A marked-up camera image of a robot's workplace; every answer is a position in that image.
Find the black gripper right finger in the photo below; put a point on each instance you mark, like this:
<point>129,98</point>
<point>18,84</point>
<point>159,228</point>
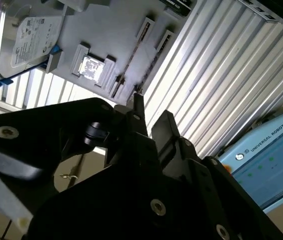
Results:
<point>181,160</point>

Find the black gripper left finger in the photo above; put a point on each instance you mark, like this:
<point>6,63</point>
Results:
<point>56,125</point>

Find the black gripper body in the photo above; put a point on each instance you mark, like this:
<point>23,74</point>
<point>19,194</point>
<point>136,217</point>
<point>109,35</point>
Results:
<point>121,200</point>

